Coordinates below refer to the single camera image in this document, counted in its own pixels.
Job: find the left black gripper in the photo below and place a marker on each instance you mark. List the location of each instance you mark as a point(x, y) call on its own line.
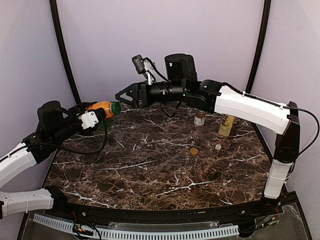
point(99, 114)

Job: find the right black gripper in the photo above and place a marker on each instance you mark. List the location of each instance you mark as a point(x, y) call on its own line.
point(140, 94)

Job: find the orange juice bottle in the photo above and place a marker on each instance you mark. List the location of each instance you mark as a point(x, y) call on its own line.
point(107, 109)

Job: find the brown coffee bottle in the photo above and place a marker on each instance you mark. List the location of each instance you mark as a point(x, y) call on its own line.
point(199, 121)

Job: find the gold bottle cap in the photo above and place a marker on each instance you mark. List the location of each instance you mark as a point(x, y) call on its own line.
point(194, 151)

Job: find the yellow tea bottle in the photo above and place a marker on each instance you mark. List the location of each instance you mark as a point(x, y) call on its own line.
point(226, 124)

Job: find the pale yellow bottle cap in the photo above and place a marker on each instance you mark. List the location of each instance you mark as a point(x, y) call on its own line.
point(218, 147)

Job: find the green plastic bottle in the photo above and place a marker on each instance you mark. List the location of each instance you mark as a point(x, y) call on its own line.
point(108, 122)

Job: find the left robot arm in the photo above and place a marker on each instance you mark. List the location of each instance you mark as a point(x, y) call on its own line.
point(55, 125)

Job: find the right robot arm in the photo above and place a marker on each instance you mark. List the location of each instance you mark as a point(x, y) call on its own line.
point(182, 85)

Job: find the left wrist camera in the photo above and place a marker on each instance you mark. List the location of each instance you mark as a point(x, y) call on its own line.
point(88, 119)

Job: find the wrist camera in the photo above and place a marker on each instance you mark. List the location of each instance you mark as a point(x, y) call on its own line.
point(88, 119)
point(144, 68)

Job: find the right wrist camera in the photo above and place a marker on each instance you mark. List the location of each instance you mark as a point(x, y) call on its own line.
point(144, 68)

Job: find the left black frame post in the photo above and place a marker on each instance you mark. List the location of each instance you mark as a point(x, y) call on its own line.
point(63, 50)

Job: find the black frame post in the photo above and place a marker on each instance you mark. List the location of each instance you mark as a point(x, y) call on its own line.
point(63, 50)
point(259, 46)

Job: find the white cable tray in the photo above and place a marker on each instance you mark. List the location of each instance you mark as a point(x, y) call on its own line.
point(130, 231)

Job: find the right black frame post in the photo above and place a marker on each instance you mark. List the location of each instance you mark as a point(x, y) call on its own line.
point(259, 46)

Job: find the black front rail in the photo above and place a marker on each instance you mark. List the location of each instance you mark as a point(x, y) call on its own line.
point(243, 214)

